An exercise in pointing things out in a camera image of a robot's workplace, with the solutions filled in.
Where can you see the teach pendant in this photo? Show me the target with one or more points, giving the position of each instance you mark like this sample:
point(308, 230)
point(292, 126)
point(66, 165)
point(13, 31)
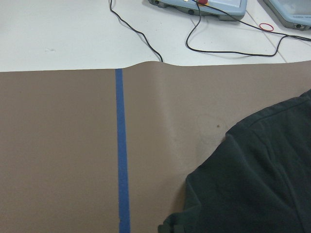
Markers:
point(293, 14)
point(225, 10)

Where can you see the red rubber band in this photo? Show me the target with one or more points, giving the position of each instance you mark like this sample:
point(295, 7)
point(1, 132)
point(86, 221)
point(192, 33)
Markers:
point(266, 27)

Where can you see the brown paper table cover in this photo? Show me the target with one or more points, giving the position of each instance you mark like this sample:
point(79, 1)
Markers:
point(108, 150)

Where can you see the black printed t-shirt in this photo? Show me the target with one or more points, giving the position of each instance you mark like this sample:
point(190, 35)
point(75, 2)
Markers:
point(258, 180)

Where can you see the right teach pendant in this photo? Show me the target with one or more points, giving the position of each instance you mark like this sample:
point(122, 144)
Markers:
point(293, 14)

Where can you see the left teach pendant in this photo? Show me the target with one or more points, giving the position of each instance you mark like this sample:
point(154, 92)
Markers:
point(225, 10)

